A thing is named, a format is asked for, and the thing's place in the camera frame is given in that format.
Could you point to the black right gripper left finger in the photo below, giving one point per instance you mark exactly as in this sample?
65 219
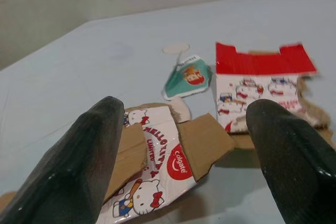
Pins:
65 166

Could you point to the torn Hello Kitty Colgate cardboard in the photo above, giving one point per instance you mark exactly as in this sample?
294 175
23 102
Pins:
168 142

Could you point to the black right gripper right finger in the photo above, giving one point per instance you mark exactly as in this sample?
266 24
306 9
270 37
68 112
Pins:
294 155

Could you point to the white round paper sticker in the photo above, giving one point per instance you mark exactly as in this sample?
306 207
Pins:
175 48

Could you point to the teal snack wrapper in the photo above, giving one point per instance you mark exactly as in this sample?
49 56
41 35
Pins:
187 79

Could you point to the red-topped torn Hello Kitty cardboard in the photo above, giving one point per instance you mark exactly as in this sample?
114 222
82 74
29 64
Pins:
262 82

